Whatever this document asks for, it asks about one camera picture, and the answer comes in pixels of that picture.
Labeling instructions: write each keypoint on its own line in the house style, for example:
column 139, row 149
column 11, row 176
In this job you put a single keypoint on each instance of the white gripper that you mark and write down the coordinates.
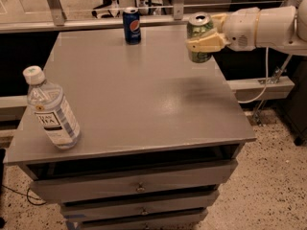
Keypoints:
column 240, row 29

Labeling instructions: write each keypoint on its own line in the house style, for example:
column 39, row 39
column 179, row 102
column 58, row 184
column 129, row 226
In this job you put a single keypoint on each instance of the green soda can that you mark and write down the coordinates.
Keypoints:
column 199, row 23

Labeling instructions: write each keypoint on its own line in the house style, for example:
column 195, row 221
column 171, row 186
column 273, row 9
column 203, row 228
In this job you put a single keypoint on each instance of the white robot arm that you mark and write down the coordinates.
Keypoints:
column 283, row 29

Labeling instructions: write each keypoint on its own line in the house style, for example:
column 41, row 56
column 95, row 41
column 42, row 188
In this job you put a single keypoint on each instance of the blue Pepsi can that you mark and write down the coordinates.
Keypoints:
column 131, row 21

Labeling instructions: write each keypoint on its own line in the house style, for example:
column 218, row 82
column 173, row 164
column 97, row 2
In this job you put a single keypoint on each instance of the clear plastic tea bottle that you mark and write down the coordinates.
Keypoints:
column 49, row 104

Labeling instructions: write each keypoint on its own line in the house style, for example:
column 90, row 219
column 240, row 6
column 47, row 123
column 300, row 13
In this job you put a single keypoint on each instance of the grey drawer cabinet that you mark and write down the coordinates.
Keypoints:
column 139, row 107

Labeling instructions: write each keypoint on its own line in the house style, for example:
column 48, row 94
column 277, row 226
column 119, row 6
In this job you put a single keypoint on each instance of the black office chair base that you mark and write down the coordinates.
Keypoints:
column 104, row 7

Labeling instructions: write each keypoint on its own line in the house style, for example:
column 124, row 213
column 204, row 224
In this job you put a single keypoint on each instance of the middle grey drawer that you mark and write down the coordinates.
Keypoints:
column 141, row 206

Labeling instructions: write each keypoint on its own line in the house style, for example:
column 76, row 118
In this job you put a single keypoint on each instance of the grey drawer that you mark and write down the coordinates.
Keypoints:
column 150, row 222
column 71, row 189
column 141, row 206

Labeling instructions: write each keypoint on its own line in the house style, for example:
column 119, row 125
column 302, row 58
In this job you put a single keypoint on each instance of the top grey drawer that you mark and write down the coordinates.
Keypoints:
column 71, row 189

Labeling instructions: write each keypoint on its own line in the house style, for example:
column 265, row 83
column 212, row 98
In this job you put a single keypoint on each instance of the bottom grey drawer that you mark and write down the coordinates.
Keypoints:
column 150, row 222

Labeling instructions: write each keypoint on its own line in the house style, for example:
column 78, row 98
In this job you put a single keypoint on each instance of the metal railing frame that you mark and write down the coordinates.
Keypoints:
column 17, row 16

